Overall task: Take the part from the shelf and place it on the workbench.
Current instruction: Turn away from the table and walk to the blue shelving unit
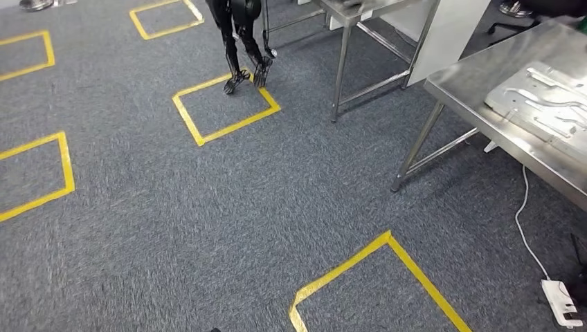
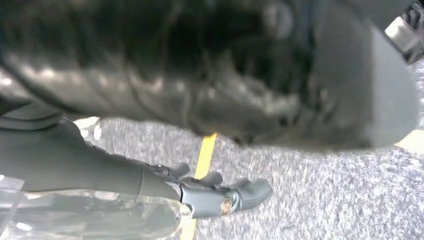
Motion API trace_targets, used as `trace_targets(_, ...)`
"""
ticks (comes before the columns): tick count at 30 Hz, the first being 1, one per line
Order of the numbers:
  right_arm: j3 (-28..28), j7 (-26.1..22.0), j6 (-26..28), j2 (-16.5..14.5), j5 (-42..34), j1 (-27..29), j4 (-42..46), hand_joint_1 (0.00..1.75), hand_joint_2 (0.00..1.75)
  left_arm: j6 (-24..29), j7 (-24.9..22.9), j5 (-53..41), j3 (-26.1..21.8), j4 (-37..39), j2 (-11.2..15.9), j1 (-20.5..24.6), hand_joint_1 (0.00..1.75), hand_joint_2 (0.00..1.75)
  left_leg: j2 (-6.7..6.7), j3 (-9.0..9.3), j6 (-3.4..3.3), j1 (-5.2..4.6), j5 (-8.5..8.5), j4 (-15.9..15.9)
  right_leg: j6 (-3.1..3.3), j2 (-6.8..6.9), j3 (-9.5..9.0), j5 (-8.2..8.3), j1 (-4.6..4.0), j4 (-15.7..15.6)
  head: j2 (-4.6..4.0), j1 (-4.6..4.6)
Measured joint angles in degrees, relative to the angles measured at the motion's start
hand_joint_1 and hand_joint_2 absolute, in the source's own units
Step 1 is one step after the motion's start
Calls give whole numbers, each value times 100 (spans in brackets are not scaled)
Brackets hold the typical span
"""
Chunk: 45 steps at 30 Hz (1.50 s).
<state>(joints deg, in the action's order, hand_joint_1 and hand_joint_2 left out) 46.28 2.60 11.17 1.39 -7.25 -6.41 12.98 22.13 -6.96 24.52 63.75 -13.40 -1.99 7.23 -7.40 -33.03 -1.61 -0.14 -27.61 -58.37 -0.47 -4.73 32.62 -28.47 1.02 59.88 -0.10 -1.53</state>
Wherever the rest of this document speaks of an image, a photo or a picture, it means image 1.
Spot white power cable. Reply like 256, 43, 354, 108
514, 165, 552, 282

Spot white power strip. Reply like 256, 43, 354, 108
540, 279, 584, 331

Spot white panel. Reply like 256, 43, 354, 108
379, 0, 492, 87

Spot black standing robot legs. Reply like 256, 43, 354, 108
204, 0, 274, 96

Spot stainless steel workbench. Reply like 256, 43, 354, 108
390, 18, 587, 212

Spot stainless steel table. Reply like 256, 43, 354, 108
261, 0, 442, 124

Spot grooved aluminium plate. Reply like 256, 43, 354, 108
484, 60, 587, 158

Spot yellow floor tape square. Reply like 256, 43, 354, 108
0, 29, 56, 83
172, 68, 282, 148
288, 230, 474, 332
0, 131, 76, 223

